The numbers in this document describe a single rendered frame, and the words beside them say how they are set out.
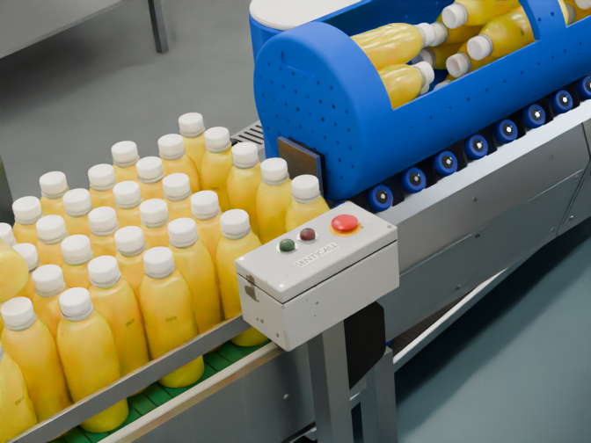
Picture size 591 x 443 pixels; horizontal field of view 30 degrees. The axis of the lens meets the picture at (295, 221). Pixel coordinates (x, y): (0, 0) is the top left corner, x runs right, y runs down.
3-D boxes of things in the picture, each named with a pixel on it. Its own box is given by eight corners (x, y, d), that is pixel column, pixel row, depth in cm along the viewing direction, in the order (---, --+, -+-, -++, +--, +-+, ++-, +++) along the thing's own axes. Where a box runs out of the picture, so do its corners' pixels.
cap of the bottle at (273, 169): (290, 169, 165) (289, 158, 164) (284, 183, 162) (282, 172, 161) (266, 168, 166) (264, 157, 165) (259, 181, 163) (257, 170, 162)
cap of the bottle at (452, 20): (468, 25, 189) (460, 28, 188) (452, 25, 192) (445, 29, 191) (463, 3, 188) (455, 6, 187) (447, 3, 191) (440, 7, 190)
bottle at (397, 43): (319, 79, 180) (404, 50, 190) (346, 92, 175) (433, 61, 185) (317, 39, 177) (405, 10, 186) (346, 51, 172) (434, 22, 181)
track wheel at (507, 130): (493, 127, 191) (487, 131, 193) (510, 147, 192) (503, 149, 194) (507, 112, 194) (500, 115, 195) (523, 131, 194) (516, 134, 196)
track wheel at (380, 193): (366, 194, 177) (360, 198, 178) (384, 215, 177) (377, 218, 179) (381, 177, 179) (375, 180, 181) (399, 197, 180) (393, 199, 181)
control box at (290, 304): (400, 286, 152) (397, 224, 146) (288, 353, 142) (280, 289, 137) (353, 257, 159) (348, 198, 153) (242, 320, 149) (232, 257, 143)
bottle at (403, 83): (330, 87, 169) (418, 47, 178) (311, 105, 176) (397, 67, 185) (353, 126, 169) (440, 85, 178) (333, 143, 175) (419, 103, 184)
